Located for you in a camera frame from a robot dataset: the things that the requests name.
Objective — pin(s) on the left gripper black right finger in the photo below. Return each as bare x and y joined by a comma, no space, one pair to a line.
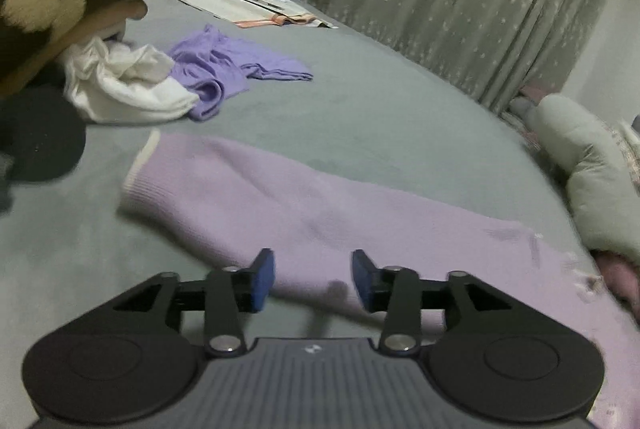
483,350

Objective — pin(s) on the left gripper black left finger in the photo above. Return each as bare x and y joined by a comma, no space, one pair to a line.
139,352

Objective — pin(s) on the lilac knit sweater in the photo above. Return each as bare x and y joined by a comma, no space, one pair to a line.
225,201

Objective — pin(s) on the pink pillow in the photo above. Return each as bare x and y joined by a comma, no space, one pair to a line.
621,277

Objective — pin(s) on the grey duvet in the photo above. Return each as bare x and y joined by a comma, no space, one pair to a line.
601,168

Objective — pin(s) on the grey bed sheet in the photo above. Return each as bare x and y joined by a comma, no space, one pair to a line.
368,115

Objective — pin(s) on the white crumpled garment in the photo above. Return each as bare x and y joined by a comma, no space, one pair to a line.
109,82

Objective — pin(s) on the purple crumpled garment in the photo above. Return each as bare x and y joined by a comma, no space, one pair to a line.
216,67

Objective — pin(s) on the white papers and booklets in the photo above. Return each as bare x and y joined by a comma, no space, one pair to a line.
256,13

